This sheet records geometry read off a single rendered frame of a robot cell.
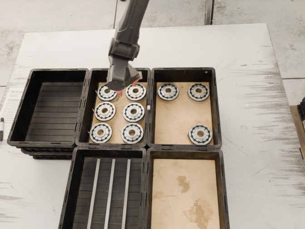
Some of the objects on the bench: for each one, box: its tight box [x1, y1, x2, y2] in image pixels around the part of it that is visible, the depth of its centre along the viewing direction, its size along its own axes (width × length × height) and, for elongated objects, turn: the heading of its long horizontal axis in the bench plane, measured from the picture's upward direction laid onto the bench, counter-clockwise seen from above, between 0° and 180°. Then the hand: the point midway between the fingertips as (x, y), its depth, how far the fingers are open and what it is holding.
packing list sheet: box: [0, 87, 24, 139], centre depth 137 cm, size 33×23×1 cm
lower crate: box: [21, 152, 73, 160], centre depth 126 cm, size 40×30×12 cm
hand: (126, 89), depth 95 cm, fingers open, 6 cm apart
